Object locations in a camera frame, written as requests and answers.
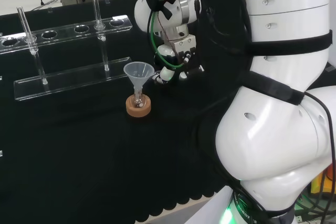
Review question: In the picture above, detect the black and white five-finger robot hand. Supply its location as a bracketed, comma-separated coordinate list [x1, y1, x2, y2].
[153, 28, 206, 86]

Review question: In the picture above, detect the clear plastic funnel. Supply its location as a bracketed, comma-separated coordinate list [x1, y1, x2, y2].
[123, 61, 155, 97]

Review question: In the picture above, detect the clear acrylic funnel stand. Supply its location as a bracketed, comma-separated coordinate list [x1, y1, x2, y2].
[0, 0, 133, 102]

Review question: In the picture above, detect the small round-bottom glass flask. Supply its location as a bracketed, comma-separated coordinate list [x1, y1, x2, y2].
[132, 87, 147, 109]

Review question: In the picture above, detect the black bench cloth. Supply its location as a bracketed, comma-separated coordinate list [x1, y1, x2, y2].
[0, 0, 253, 222]

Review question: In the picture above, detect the yellow stop button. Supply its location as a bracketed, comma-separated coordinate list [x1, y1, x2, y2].
[310, 165, 336, 196]

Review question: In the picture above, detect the green cable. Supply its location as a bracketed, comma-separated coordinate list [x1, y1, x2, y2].
[146, 0, 201, 69]

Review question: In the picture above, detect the cork ring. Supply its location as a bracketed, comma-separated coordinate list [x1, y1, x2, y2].
[125, 94, 153, 117]

